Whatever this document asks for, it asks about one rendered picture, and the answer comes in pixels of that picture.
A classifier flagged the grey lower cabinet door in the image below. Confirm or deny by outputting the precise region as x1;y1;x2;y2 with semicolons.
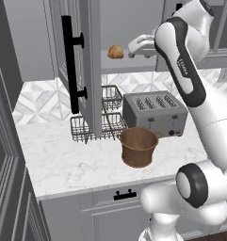
79;203;152;241

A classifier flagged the grey upper cabinet body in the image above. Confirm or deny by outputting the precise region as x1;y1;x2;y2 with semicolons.
100;0;166;75

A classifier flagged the black drawer handle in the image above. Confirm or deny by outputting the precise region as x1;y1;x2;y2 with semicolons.
113;188;138;201

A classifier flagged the grey drawer front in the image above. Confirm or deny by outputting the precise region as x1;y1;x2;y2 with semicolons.
91;184;145;209

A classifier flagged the tall grey cabinet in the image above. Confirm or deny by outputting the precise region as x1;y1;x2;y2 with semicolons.
0;0;53;241

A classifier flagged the brown round basket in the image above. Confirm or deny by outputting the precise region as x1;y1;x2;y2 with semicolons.
119;126;160;169

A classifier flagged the grey upper cabinet door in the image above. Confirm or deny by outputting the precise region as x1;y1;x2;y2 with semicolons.
43;0;103;139

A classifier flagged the silver four-slot toaster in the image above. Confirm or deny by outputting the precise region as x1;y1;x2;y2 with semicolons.
122;90;189;138

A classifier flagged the grey glass-panel cabinet door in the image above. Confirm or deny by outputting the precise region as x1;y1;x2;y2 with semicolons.
155;0;227;72

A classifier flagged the grey wire dish rack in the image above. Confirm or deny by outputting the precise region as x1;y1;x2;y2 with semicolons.
70;84;129;144

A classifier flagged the brown bread roll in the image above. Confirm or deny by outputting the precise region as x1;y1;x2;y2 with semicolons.
106;44;125;60

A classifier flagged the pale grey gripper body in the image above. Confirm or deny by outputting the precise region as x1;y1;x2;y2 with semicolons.
127;33;156;59

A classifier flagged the black bar door handle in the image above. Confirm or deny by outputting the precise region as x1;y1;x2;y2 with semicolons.
60;15;89;115

